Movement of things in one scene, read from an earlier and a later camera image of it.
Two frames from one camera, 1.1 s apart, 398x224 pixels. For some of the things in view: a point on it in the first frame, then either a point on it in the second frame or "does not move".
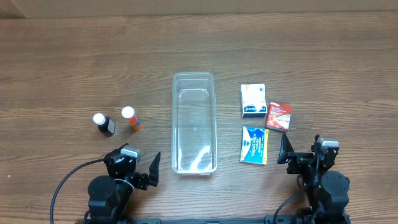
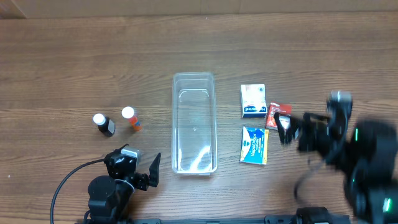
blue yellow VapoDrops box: x=254 y=145 does not move
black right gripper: x=298 y=160 to x=301 y=131
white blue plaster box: x=254 y=101 does not move
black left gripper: x=140 y=179 does not move
